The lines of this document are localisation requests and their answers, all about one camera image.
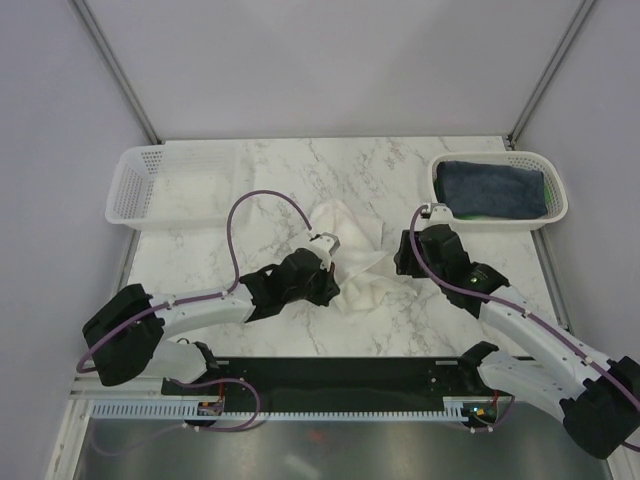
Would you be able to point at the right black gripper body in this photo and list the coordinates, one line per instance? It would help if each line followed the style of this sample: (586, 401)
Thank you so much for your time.
(403, 257)

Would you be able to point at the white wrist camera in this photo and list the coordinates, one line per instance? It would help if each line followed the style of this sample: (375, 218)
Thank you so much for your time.
(324, 246)
(435, 214)

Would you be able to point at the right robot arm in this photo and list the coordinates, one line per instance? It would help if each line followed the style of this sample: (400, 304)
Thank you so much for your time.
(594, 397)

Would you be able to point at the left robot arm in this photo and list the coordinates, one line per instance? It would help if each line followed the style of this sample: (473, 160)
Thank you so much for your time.
(134, 334)

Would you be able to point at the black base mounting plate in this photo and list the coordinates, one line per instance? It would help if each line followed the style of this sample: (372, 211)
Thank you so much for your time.
(352, 383)

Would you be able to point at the white towel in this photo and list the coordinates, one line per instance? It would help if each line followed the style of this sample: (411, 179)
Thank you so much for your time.
(364, 270)

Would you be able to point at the right aluminium frame post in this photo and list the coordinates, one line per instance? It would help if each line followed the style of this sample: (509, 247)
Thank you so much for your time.
(562, 50)

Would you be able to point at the left white plastic basket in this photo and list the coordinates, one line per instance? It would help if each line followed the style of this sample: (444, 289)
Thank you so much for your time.
(174, 186)

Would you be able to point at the dark blue towel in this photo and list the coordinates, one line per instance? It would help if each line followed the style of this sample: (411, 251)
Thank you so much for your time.
(451, 168)

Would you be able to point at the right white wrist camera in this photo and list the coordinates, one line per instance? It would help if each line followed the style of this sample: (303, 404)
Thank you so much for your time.
(435, 214)

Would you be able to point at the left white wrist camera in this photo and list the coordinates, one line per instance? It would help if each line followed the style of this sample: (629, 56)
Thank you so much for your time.
(324, 246)

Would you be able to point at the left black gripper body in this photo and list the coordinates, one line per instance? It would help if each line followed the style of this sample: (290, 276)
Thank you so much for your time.
(317, 289)

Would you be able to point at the white slotted cable duct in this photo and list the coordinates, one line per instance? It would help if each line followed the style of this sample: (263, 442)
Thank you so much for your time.
(192, 410)

